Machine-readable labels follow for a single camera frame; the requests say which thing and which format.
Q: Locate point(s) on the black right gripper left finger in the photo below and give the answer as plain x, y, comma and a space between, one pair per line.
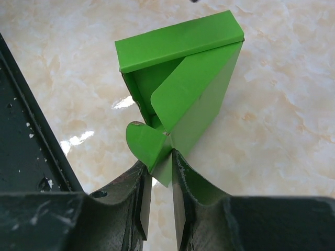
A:
115, 217

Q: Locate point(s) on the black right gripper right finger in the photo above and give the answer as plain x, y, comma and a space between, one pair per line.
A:
207, 218

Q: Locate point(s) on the green paper box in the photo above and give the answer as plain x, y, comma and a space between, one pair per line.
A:
177, 76

